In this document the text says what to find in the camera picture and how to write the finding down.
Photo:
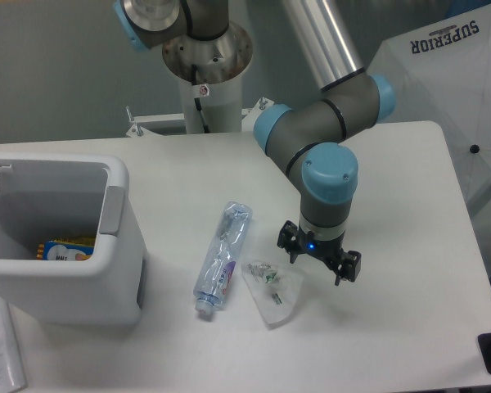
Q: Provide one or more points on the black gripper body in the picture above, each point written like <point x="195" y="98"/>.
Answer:
<point x="329" y="252"/>

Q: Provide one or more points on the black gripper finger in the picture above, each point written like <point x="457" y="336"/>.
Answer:
<point x="347" y="266"/>
<point x="288" y="239"/>

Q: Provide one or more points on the white paper napkin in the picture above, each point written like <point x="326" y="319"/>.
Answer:
<point x="275" y="289"/>

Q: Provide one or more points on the crushed clear plastic bottle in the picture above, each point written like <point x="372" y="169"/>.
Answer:
<point x="224" y="250"/>

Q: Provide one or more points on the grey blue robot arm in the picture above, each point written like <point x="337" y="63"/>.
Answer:
<point x="306" y="145"/>

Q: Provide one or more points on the white plastic trash can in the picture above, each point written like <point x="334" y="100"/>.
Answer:
<point x="44" y="196"/>

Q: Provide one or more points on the white superior umbrella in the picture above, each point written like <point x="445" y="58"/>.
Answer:
<point x="442" y="73"/>

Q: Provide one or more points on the colourful snack wrapper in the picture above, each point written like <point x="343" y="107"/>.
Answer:
<point x="66" y="248"/>

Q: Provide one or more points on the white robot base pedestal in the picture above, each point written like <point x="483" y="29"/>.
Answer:
<point x="209" y="75"/>

